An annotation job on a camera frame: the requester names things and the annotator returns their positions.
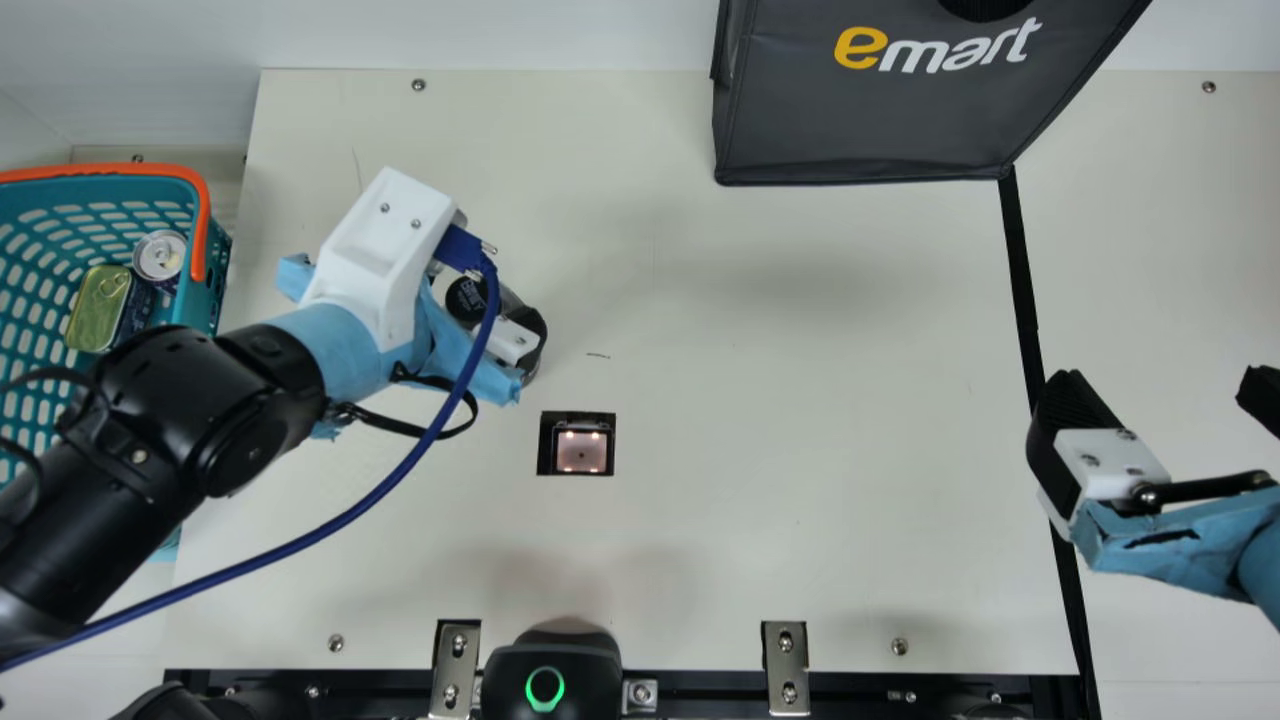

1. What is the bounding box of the dark coffee bottle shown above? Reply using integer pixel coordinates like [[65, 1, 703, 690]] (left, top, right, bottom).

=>
[[443, 272, 541, 333]]

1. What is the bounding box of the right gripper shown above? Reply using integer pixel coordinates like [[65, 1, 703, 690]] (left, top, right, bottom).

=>
[[1026, 365, 1280, 633]]

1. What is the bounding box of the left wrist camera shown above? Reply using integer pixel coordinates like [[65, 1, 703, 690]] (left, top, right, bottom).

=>
[[300, 166, 470, 354]]

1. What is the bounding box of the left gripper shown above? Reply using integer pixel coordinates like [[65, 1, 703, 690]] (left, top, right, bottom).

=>
[[262, 253, 550, 406]]

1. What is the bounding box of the small square scanner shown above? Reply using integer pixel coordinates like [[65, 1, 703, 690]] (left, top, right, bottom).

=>
[[536, 409, 618, 478]]

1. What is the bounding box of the silver can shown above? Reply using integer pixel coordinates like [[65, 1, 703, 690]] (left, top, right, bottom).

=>
[[131, 229, 192, 303]]

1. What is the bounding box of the thin black cable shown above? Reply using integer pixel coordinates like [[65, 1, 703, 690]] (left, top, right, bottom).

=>
[[328, 362, 480, 442]]

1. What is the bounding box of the black device with green light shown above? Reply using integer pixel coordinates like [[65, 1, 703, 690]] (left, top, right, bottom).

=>
[[479, 627, 627, 720]]

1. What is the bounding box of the black strip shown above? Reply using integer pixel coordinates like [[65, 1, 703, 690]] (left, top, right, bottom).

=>
[[996, 165, 1102, 720]]

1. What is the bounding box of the teal shopping basket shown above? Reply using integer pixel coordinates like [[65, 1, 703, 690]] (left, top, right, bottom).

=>
[[0, 163, 234, 553]]

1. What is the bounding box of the rectangular tin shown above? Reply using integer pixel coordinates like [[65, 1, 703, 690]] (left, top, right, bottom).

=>
[[65, 263, 162, 354]]

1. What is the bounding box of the dark grey bag with straps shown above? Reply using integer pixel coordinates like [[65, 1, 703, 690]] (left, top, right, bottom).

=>
[[709, 0, 1154, 188]]

